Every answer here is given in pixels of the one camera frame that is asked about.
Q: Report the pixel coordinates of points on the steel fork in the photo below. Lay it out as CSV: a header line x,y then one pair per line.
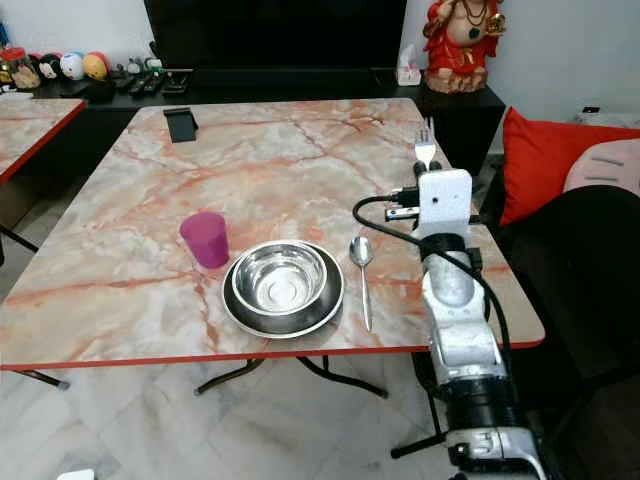
x,y
425,145

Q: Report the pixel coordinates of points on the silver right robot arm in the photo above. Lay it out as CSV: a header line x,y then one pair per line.
x,y
465,340

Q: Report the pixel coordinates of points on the steel spoon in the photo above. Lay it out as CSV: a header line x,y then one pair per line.
x,y
361,251

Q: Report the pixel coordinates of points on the white pink tissue box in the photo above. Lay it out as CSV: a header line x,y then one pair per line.
x,y
408,68

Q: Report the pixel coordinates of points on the red cushion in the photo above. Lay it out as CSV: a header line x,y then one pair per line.
x,y
540,165

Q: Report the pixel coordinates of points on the red laughing buddha statue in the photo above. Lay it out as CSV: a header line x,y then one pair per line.
x,y
463,48

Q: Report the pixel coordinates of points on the orange marble folding table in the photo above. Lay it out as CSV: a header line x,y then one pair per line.
x,y
280,185

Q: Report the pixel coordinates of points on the steel bowl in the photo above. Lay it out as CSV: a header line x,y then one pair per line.
x,y
280,277

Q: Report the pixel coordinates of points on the pink pillow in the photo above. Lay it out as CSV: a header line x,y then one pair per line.
x,y
605,165

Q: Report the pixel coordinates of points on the black television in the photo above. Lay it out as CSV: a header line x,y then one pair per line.
x,y
275,35

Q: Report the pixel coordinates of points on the red-edged marble side table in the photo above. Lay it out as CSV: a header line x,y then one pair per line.
x,y
32,125

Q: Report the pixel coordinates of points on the steel plate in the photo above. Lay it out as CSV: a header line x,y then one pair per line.
x,y
265,325

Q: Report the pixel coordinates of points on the purple plastic cup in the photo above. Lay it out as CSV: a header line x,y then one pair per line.
x,y
206,238

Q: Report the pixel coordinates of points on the black phone stand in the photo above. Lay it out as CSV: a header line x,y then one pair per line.
x,y
181,124

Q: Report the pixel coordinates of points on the black white round figurine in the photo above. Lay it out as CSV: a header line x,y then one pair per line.
x,y
48,66

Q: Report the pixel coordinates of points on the white blue round figurine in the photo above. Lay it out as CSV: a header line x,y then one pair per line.
x,y
71,65

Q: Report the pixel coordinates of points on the black tv console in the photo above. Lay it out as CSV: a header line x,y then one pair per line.
x,y
110,120

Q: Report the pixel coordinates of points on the orange round figurine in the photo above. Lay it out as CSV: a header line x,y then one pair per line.
x,y
95,65

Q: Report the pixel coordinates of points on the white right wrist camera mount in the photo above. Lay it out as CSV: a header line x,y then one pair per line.
x,y
445,205

